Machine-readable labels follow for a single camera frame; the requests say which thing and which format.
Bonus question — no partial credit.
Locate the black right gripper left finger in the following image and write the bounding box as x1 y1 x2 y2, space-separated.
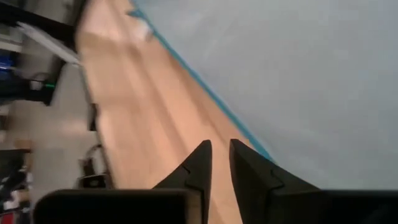
152 139 213 224

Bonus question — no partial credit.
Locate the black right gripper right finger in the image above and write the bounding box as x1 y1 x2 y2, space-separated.
229 139 321 224

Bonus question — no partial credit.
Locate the blue microfiber towel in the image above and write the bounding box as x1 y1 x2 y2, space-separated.
128 0 398 191

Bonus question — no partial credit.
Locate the small depth camera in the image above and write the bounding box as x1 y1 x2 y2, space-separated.
77 144 109 190

